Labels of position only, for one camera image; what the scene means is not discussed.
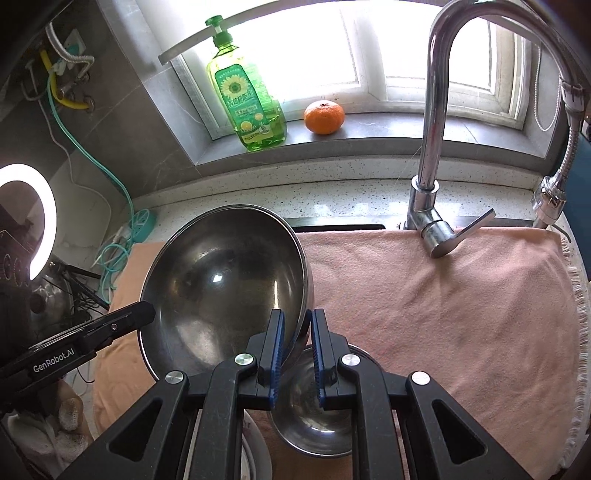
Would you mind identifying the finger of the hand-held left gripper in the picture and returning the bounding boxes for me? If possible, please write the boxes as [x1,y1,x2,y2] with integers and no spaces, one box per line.
[78,302,156,349]

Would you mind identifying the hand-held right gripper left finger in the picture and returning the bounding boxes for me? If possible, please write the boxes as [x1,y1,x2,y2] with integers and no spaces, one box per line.
[55,309,286,480]

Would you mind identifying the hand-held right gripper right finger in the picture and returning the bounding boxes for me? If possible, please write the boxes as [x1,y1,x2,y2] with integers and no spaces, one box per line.
[311,308,539,480]

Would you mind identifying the small steel bowl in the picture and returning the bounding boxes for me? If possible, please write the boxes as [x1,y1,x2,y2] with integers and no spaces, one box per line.
[267,344,375,459]

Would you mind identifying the large steel bowl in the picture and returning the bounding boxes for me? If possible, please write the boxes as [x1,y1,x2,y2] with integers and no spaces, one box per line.
[139,204,315,384]

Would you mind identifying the large pink floral plate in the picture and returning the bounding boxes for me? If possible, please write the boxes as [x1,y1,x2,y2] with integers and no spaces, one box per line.
[238,408,273,480]

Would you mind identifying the person's left hand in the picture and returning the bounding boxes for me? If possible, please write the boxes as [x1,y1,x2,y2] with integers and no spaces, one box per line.
[9,388,86,462]

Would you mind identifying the black tripod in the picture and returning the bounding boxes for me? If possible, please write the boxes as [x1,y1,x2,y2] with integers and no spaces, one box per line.
[55,261,112,333]

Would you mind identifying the teal power strip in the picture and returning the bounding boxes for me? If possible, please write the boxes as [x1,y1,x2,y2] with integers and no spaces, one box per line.
[117,209,158,243]

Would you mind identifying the peach towel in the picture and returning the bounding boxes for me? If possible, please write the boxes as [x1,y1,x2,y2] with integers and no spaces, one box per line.
[92,225,591,480]

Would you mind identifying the orange mandarin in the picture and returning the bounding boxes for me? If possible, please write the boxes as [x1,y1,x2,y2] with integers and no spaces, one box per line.
[304,99,346,136]

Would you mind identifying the green dish soap bottle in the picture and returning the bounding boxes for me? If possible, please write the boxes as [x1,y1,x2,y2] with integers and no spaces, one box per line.
[204,15,288,153]

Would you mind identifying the chrome faucet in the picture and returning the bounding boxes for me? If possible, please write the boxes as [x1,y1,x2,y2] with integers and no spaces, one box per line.
[404,0,573,259]

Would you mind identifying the frosted window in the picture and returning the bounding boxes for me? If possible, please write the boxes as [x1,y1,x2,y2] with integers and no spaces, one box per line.
[171,0,541,139]

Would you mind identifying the teal cable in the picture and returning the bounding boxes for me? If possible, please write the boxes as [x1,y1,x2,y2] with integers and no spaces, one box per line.
[46,90,153,291]

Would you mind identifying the white ring light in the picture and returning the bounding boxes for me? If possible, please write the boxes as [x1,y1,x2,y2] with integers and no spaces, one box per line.
[0,164,57,281]

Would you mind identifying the yellow hose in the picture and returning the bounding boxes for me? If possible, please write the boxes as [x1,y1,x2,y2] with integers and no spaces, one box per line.
[39,48,90,112]

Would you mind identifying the chrome sprayer hose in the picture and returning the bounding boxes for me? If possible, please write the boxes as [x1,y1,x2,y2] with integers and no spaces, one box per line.
[530,69,591,229]

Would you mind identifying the white cord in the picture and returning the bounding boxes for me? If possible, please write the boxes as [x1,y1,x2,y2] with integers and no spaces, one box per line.
[531,23,561,134]

